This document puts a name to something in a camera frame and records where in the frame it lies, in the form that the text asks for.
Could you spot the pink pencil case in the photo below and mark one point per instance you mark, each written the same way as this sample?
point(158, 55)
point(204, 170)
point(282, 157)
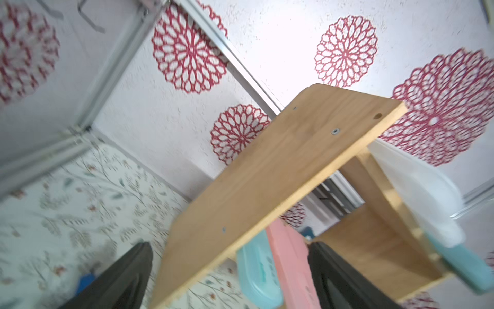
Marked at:
point(290, 254)

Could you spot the wooden two-tier shelf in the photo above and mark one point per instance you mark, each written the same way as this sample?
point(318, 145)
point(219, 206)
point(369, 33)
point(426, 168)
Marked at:
point(323, 130)

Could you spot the black wire wall rack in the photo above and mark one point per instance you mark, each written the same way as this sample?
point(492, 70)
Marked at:
point(56, 14)

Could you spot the dark metal wall shelf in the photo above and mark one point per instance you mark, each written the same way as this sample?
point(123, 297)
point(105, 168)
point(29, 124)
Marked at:
point(333, 199)

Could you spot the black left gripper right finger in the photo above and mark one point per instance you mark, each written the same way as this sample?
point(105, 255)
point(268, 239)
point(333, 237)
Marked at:
point(339, 285)

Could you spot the light teal pencil case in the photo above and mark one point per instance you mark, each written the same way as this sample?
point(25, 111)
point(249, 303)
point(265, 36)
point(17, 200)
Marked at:
point(258, 277)

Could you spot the frosted white pencil case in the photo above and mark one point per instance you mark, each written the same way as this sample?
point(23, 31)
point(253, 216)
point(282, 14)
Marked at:
point(427, 192)

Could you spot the grey yellow plush keychain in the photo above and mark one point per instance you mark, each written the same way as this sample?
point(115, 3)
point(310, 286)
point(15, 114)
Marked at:
point(84, 282)

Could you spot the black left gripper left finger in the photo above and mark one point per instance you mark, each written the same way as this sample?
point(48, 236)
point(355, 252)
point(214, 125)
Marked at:
point(122, 285)

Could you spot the teal pencil case on top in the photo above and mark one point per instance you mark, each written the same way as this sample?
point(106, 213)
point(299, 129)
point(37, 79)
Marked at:
point(465, 264)

